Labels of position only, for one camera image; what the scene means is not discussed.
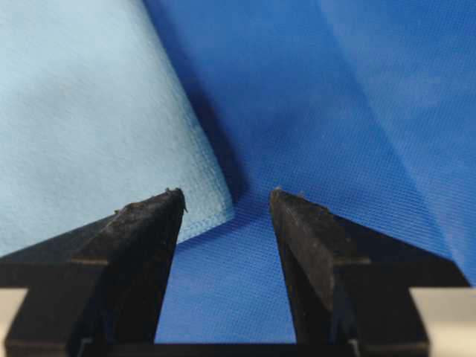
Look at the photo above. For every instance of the light blue towel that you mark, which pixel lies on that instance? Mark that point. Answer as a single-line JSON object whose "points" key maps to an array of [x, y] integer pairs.
{"points": [[94, 117]]}

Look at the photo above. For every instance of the dark blue table cloth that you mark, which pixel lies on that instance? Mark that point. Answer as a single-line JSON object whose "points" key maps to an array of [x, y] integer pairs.
{"points": [[364, 107]]}

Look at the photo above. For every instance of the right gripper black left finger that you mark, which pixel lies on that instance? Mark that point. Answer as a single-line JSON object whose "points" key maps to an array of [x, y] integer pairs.
{"points": [[84, 291]]}

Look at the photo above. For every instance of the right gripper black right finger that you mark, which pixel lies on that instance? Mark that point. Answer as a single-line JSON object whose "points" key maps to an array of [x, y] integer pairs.
{"points": [[355, 289]]}

